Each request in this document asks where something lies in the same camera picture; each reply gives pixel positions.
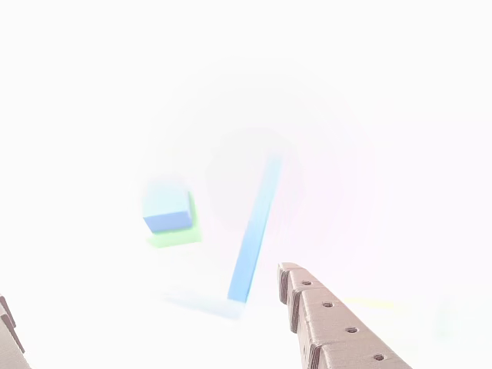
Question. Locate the small blue cube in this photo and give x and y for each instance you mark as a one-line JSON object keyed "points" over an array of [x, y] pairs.
{"points": [[169, 221]]}

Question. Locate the green cube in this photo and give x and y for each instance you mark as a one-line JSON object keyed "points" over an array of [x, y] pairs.
{"points": [[177, 238]]}

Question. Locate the blue tape square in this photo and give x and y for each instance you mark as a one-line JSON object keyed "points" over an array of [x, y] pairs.
{"points": [[250, 250]]}

